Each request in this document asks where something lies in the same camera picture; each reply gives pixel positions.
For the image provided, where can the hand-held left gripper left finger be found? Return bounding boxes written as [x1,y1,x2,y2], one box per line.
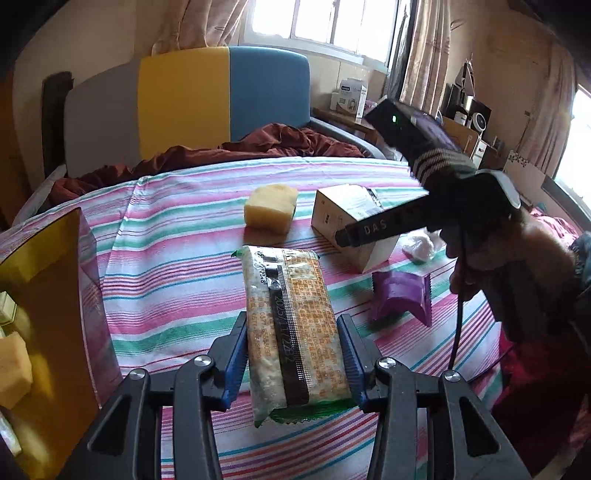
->
[69,311,250,480]

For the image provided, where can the red-brown quilt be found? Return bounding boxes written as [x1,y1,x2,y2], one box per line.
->
[48,122,370,206]

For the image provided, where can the white appliance box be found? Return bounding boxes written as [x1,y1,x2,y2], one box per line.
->
[330,78,369,118]

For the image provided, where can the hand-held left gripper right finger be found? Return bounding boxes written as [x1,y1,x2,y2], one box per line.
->
[337,314,532,480]

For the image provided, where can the wooden desk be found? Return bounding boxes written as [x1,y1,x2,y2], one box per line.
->
[311,106,506,171]

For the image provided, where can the beige cardboard box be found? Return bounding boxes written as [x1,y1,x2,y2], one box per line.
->
[311,184,402,273]

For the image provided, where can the yellow transparent container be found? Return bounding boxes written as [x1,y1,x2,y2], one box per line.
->
[0,207,123,480]

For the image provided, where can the clear plastic wrap ball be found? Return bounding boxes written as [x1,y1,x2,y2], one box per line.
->
[402,231,446,264]

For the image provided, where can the black cable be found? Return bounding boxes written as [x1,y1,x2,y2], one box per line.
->
[445,258,467,372]

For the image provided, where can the grey bed side rail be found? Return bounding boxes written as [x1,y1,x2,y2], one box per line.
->
[308,115,393,160]

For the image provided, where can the large porous yellow sponge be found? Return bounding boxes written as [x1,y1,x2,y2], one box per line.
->
[0,331,34,411]

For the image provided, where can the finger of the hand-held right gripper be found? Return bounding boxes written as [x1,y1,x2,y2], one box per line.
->
[335,196,432,246]

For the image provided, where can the smooth pale yellow sponge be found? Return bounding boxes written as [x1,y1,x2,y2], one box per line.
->
[243,184,298,236]

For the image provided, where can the white floral printed board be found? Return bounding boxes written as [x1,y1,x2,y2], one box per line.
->
[503,150,552,185]

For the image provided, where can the purple pleated packet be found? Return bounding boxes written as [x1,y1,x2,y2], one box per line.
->
[370,270,433,328]

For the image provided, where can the person's right hand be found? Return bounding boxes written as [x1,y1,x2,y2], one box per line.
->
[444,216,576,304]

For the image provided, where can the yellow blue grey headboard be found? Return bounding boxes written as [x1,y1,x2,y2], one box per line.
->
[41,46,311,178]

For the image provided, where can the pink cloth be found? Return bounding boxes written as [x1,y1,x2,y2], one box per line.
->
[531,208,578,241]

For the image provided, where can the window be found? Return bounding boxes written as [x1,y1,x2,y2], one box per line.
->
[554,88,591,195]
[252,0,411,65]

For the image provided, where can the beige curtain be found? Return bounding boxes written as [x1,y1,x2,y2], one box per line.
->
[152,0,259,56]
[399,0,467,116]
[512,37,578,171]

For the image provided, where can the red garment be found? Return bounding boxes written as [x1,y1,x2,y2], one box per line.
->
[492,323,591,478]

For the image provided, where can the clear snack packet green edges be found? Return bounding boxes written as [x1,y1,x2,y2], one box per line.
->
[231,244,354,428]

